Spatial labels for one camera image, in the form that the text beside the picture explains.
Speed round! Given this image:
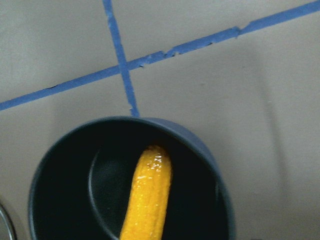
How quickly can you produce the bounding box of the yellow corn cob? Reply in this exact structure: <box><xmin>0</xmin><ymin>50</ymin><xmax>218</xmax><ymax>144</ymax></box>
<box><xmin>119</xmin><ymin>145</ymin><xmax>173</xmax><ymax>240</ymax></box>

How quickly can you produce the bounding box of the dark blue saucepan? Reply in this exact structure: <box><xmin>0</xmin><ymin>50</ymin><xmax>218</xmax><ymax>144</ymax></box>
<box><xmin>28</xmin><ymin>116</ymin><xmax>236</xmax><ymax>240</ymax></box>

